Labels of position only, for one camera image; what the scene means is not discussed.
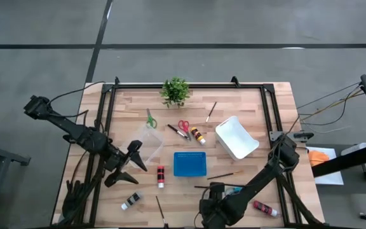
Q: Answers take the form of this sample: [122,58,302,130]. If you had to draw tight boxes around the orange paint bottle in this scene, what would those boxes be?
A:
[156,165,166,189]

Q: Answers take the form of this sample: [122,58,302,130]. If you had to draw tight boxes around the white paper sheet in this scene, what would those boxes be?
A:
[306,146,344,186]

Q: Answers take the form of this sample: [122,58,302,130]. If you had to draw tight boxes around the orange cloth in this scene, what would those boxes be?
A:
[308,150,330,167]

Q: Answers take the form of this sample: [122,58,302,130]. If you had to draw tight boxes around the light grey cylinder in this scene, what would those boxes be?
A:
[341,142,366,156]

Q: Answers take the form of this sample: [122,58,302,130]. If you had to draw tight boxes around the long thin black paintbrush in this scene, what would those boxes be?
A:
[194,183,246,189]

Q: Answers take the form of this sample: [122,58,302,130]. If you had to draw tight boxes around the red handled scissors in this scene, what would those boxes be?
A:
[178,120,193,141]

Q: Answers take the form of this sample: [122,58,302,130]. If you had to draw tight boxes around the wooden handled paintbrush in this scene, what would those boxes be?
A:
[207,170,245,181]

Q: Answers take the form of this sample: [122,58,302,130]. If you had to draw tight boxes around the clear plastic container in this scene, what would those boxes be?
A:
[119,125,165,169]

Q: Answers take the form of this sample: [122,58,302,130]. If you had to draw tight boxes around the slim dark paintbrush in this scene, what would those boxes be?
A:
[205,101,218,123]

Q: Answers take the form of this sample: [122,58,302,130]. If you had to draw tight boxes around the black brush with silver ferrule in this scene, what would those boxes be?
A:
[166,123,189,140]

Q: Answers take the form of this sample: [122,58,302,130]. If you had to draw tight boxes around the black diagonal beam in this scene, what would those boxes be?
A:
[311,141,366,178]

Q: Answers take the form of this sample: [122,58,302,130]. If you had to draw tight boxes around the black aluminium table frame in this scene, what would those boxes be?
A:
[87,76,325,228]

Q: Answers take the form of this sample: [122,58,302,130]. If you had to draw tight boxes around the white plastic bin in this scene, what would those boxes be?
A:
[215,115,261,161]

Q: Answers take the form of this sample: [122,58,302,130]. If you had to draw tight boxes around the blue plastic basket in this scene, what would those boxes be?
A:
[173,151,208,177]

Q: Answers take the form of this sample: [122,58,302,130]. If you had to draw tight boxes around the green handled scissors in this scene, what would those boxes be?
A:
[146,108,158,129]

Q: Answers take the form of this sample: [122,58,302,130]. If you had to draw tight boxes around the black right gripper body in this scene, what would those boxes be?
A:
[198,197,234,224]

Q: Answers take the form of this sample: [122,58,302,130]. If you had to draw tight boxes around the loose thin cables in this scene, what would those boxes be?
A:
[296,81,365,134]

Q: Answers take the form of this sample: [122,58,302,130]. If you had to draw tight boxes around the black sleeved cable bundle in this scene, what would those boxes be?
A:
[61,152,104,227]

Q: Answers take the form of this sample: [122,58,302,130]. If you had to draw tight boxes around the grey black paint bottle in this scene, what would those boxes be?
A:
[120,191,142,211]

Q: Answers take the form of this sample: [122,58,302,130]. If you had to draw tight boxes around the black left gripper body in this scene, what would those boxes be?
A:
[105,148,130,174]

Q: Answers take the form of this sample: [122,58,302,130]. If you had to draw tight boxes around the dark red paint bottle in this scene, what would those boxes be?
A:
[253,200,280,218]

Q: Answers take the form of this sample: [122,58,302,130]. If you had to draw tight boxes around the dark grey side table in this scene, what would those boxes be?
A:
[0,139,31,229]

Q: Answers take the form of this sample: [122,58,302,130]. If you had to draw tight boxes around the small green potted plant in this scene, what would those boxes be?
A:
[159,76,191,109]

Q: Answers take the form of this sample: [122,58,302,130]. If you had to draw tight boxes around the yellow paint bottle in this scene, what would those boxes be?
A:
[190,127,207,146]

